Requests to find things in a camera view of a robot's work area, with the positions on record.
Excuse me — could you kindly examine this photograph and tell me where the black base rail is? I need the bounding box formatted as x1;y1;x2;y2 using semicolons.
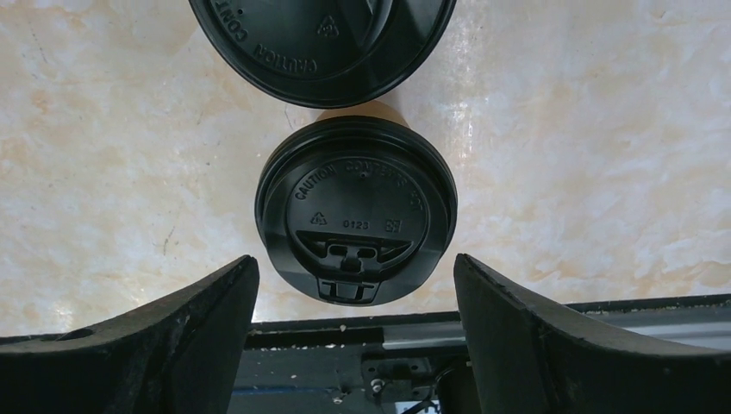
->
0;293;731;414

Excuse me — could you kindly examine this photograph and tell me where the black cup lid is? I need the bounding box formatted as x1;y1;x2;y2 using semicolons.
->
254;116;458;307
190;0;456;109

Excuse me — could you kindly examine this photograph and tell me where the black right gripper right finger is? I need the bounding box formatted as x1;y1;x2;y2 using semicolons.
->
453;254;730;413

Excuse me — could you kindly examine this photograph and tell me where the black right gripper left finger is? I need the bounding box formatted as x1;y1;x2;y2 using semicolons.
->
1;255;259;413

